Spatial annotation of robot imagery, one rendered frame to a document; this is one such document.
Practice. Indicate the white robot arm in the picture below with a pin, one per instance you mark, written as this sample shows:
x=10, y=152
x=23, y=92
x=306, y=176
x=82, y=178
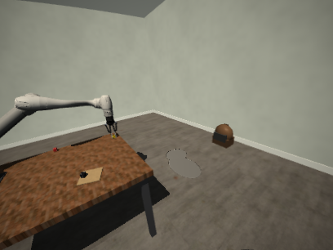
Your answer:
x=29, y=104

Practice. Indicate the tan square mat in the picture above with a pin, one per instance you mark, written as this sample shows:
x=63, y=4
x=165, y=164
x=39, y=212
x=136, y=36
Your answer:
x=92, y=176

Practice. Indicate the black die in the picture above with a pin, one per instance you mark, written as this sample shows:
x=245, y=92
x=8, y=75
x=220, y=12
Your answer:
x=83, y=174

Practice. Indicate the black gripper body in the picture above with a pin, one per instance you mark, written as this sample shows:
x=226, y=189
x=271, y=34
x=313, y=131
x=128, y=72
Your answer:
x=110, y=120

